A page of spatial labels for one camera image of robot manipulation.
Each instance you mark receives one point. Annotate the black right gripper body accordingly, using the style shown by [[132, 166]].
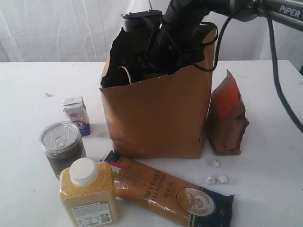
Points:
[[169, 50]]

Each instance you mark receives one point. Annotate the large brown paper bag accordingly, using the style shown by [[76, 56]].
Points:
[[164, 115]]

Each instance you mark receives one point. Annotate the dark can with pull-tab lid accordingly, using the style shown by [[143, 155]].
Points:
[[62, 144]]

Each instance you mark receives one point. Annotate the millet bottle with white cap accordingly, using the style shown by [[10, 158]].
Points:
[[86, 191]]

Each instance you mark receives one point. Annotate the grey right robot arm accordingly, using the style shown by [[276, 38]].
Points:
[[190, 13]]

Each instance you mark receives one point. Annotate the small brown coffee pouch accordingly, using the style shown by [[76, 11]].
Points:
[[226, 120]]

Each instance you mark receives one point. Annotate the clear plastic scrap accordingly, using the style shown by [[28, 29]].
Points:
[[104, 135]]

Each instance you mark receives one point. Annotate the small milk carton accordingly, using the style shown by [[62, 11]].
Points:
[[75, 110]]

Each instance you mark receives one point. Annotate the spaghetti packet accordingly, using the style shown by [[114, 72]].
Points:
[[178, 200]]

